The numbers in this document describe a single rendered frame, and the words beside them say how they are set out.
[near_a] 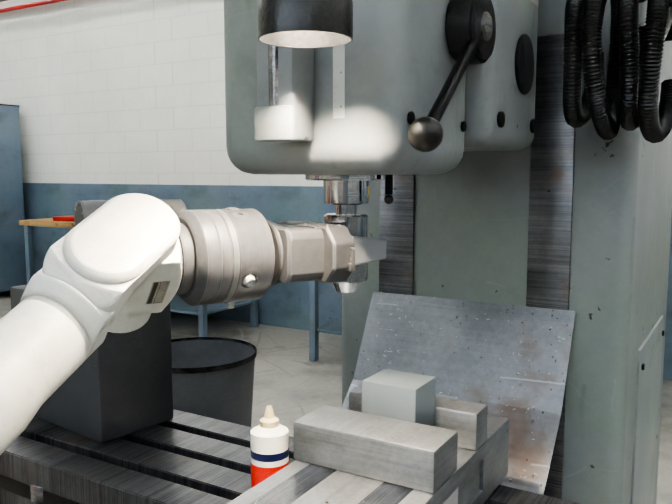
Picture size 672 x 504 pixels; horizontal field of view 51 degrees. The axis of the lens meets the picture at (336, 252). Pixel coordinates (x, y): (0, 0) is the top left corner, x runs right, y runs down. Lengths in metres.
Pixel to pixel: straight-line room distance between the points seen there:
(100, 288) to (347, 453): 0.28
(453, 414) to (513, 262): 0.37
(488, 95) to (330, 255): 0.26
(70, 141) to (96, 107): 0.52
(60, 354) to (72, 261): 0.07
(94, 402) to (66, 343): 0.45
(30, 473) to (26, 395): 0.47
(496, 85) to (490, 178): 0.29
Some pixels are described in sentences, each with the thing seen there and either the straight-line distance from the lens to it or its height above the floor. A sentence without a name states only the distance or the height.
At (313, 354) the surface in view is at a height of 0.05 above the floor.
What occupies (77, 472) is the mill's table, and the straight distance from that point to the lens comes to 0.93.
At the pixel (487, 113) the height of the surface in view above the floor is 1.38.
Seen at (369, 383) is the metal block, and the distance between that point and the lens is 0.73.
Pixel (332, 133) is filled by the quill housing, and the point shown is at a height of 1.35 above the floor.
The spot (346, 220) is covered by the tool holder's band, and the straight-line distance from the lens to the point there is 0.72.
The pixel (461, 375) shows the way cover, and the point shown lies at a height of 1.02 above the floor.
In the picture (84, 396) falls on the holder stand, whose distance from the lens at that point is 1.01.
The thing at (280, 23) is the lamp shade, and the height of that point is 1.42.
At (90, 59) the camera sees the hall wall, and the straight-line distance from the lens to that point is 7.56.
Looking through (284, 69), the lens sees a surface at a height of 1.40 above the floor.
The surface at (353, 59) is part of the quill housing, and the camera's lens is 0.64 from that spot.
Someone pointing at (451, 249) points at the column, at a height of 1.19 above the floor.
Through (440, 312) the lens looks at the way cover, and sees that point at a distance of 1.10.
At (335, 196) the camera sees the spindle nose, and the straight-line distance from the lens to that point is 0.72.
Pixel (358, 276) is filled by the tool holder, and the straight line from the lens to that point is 0.73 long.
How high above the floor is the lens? 1.31
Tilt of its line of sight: 6 degrees down
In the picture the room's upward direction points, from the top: straight up
